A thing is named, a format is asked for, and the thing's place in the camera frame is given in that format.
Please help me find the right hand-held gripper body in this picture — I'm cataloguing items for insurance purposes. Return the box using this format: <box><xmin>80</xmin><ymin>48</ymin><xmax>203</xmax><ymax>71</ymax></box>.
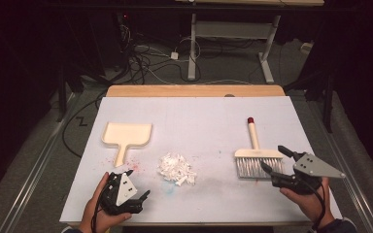
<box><xmin>271</xmin><ymin>152</ymin><xmax>347</xmax><ymax>196</ymax></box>

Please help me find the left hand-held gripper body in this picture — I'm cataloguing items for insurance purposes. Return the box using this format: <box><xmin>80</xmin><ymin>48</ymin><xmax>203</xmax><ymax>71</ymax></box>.
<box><xmin>99</xmin><ymin>172</ymin><xmax>144</xmax><ymax>216</ymax></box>

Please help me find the cream brush with red tip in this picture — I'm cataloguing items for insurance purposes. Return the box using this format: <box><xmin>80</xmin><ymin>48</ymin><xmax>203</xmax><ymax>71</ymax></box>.
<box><xmin>233</xmin><ymin>116</ymin><xmax>285</xmax><ymax>179</ymax></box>

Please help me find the cream dustpan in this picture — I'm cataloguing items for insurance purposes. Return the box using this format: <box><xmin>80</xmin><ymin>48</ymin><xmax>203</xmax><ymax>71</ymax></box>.
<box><xmin>101</xmin><ymin>121</ymin><xmax>153</xmax><ymax>168</ymax></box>

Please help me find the pile of white paper scraps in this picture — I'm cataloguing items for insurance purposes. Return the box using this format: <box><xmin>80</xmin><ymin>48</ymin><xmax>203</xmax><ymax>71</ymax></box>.
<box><xmin>156</xmin><ymin>152</ymin><xmax>198</xmax><ymax>187</ymax></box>

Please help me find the person's right hand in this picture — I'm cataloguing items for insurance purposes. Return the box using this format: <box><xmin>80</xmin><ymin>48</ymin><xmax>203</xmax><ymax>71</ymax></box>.
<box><xmin>280</xmin><ymin>177</ymin><xmax>336</xmax><ymax>228</ymax></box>

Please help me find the person's left hand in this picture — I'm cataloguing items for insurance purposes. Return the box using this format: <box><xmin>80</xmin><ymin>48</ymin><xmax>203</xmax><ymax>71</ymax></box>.
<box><xmin>79</xmin><ymin>171</ymin><xmax>133</xmax><ymax>233</ymax></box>

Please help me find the black metal stand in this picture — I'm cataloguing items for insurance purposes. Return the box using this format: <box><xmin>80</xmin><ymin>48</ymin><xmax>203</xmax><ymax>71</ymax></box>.
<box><xmin>55</xmin><ymin>64</ymin><xmax>81</xmax><ymax>123</ymax></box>
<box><xmin>285</xmin><ymin>69</ymin><xmax>335</xmax><ymax>134</ymax></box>

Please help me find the white power strip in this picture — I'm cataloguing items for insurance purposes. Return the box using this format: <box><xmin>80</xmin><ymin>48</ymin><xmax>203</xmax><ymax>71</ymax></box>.
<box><xmin>300</xmin><ymin>42</ymin><xmax>315</xmax><ymax>54</ymax></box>

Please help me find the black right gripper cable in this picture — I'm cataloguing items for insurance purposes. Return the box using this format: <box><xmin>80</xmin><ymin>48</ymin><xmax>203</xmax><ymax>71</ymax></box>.
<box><xmin>299</xmin><ymin>179</ymin><xmax>326</xmax><ymax>231</ymax></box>

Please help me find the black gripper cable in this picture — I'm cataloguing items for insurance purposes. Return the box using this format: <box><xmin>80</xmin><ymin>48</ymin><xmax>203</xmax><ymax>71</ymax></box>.
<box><xmin>90</xmin><ymin>200</ymin><xmax>103</xmax><ymax>233</ymax></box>
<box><xmin>299</xmin><ymin>179</ymin><xmax>326</xmax><ymax>231</ymax></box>

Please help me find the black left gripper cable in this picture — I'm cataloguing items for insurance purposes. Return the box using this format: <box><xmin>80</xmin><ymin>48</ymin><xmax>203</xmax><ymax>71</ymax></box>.
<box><xmin>90</xmin><ymin>200</ymin><xmax>103</xmax><ymax>233</ymax></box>

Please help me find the long black floor cable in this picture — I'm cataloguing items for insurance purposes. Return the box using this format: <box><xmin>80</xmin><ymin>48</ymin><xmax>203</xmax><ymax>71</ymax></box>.
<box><xmin>61</xmin><ymin>93</ymin><xmax>109</xmax><ymax>159</ymax></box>

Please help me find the tangle of floor cables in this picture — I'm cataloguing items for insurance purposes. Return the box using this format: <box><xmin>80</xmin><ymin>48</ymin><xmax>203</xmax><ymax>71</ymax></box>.
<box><xmin>118</xmin><ymin>22</ymin><xmax>205</xmax><ymax>85</ymax></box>

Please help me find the white table frame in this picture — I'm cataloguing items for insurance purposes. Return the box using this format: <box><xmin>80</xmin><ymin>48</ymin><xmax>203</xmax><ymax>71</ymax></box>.
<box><xmin>174</xmin><ymin>0</ymin><xmax>325</xmax><ymax>84</ymax></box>

